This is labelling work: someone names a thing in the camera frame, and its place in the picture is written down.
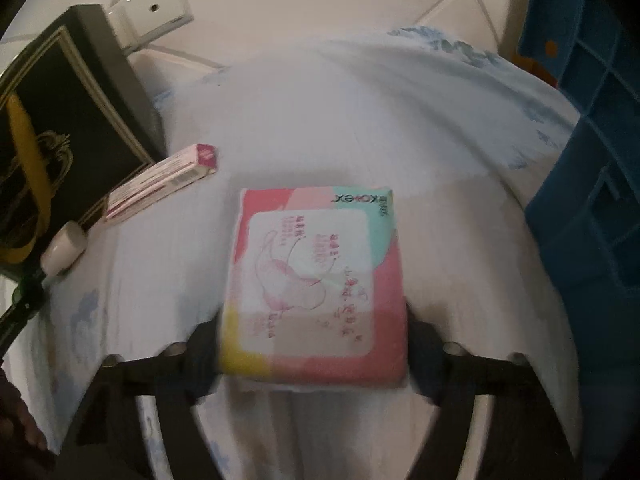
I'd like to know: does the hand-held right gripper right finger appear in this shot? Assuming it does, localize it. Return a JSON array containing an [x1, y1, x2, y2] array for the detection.
[[406, 304, 577, 480]]

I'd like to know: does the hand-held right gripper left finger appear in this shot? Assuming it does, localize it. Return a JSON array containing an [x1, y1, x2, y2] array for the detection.
[[54, 310, 226, 480]]

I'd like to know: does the pink sanitary pad packet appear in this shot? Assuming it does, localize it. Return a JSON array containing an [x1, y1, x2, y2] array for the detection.
[[220, 187, 409, 394]]

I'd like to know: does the blue plastic storage bin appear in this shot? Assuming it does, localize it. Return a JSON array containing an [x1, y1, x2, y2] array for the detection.
[[515, 0, 640, 480]]

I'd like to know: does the slim pink carton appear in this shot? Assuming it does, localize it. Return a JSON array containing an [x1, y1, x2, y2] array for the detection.
[[102, 143, 219, 224]]

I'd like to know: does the white and blue tablecloth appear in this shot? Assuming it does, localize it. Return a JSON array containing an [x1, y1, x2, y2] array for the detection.
[[0, 25, 585, 480]]

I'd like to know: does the black box with gold trim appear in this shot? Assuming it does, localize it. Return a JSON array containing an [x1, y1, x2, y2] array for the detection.
[[0, 4, 169, 282]]

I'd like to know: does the white wall socket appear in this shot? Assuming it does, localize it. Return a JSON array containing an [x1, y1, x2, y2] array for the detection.
[[107, 0, 195, 54]]

